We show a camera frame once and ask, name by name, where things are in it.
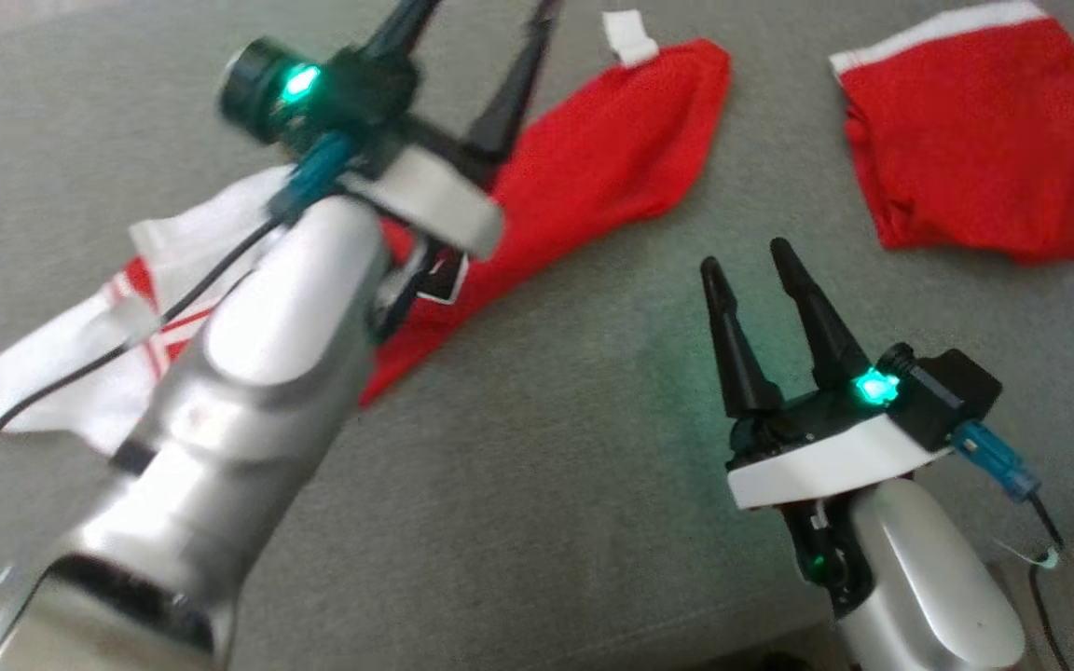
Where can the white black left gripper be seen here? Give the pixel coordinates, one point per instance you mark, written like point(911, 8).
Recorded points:
point(425, 196)

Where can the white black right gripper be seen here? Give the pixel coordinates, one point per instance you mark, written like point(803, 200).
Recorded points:
point(826, 461)

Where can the red basketball jersey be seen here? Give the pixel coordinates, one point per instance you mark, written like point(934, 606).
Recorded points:
point(612, 158)

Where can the red white-trimmed sports shorts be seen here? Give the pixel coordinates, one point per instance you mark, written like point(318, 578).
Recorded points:
point(975, 149)

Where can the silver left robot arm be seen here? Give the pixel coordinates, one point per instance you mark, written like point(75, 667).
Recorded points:
point(248, 391)

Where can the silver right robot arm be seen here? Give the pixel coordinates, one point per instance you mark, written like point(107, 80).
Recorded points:
point(929, 587)

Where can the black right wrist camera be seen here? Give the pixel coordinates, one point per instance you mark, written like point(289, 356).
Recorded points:
point(952, 391)

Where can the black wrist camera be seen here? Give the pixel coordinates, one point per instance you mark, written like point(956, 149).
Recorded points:
point(257, 89)
point(952, 391)

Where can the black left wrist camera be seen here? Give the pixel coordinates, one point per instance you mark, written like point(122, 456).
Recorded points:
point(257, 89)

